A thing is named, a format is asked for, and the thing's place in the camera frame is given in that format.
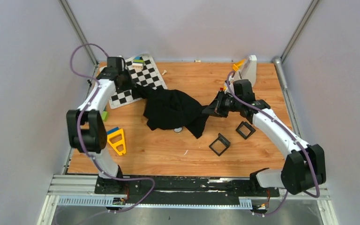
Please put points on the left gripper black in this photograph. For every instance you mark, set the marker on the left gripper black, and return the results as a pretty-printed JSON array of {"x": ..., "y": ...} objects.
[{"x": 131, "y": 84}]

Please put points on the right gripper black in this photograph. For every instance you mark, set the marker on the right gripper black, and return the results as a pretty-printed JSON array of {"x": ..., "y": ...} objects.
[{"x": 217, "y": 110}]

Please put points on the black printed t-shirt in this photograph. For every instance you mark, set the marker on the black printed t-shirt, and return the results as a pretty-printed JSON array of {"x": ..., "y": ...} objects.
[{"x": 171, "y": 109}]

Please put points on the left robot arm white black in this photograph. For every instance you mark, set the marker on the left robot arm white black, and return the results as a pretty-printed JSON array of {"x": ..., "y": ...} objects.
[{"x": 86, "y": 130}]

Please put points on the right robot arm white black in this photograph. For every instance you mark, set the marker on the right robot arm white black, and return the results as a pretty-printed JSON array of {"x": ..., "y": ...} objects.
[{"x": 304, "y": 166}]

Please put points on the toy car with yellow block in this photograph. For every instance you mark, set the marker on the toy car with yellow block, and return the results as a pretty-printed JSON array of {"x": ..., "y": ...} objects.
[{"x": 223, "y": 89}]

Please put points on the stacked coloured toy blocks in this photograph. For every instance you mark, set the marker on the stacked coloured toy blocks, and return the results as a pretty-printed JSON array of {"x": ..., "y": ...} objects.
[{"x": 138, "y": 62}]

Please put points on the black white chessboard mat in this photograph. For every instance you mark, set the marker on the black white chessboard mat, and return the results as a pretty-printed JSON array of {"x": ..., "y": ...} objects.
[{"x": 149, "y": 75}]

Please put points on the green toy block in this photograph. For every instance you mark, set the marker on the green toy block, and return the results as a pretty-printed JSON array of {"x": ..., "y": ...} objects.
[{"x": 105, "y": 115}]

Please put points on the teal toy block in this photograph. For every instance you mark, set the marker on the teal toy block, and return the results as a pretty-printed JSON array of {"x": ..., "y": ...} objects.
[{"x": 112, "y": 130}]

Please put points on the orange plastic piece behind stand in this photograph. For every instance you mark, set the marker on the orange plastic piece behind stand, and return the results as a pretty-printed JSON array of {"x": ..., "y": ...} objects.
[{"x": 238, "y": 66}]

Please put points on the white angled plastic stand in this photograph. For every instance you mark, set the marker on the white angled plastic stand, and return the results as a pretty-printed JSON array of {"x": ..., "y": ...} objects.
[{"x": 249, "y": 72}]

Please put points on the yellow triangular plastic tool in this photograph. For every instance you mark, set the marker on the yellow triangular plastic tool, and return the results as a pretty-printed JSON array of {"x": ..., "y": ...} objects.
[{"x": 117, "y": 141}]

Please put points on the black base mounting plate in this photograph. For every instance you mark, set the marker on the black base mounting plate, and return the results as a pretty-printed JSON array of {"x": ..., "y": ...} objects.
[{"x": 187, "y": 190}]

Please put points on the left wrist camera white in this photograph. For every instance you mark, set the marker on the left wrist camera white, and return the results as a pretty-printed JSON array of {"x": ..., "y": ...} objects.
[{"x": 122, "y": 61}]

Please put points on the black square frame near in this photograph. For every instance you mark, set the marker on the black square frame near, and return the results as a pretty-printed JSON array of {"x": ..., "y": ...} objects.
[{"x": 220, "y": 145}]

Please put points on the black square frame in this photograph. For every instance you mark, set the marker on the black square frame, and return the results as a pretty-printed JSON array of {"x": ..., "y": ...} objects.
[
  {"x": 245, "y": 130},
  {"x": 220, "y": 145}
]

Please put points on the black square frame far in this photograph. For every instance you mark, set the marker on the black square frame far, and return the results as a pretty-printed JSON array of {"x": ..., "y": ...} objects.
[{"x": 245, "y": 130}]

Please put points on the aluminium rail frame front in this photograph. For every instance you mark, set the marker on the aluminium rail frame front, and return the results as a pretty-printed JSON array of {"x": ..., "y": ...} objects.
[{"x": 78, "y": 190}]

